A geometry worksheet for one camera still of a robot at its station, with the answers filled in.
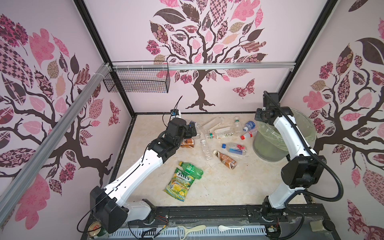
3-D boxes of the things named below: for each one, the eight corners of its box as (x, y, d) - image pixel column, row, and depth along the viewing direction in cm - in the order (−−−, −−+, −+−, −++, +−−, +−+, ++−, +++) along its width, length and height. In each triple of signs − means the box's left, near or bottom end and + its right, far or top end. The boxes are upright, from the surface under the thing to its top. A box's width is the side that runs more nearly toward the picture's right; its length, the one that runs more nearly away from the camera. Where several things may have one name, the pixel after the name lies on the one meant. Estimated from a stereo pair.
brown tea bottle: (231, 171, 90) (233, 168, 86) (212, 154, 98) (212, 150, 93) (235, 167, 92) (237, 163, 88) (216, 150, 99) (217, 146, 95)
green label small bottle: (234, 136, 108) (235, 133, 105) (231, 120, 118) (232, 117, 115) (242, 136, 108) (243, 133, 105) (238, 120, 118) (239, 117, 115)
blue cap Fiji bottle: (221, 152, 99) (222, 148, 95) (221, 145, 102) (222, 142, 99) (245, 155, 97) (246, 152, 94) (244, 148, 100) (246, 145, 97)
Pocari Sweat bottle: (246, 133, 107) (247, 130, 104) (240, 128, 110) (242, 125, 107) (254, 127, 110) (256, 124, 107) (249, 122, 113) (250, 119, 110)
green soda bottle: (178, 168, 92) (177, 164, 88) (183, 161, 95) (182, 157, 91) (199, 181, 87) (199, 178, 83) (203, 174, 90) (203, 170, 85)
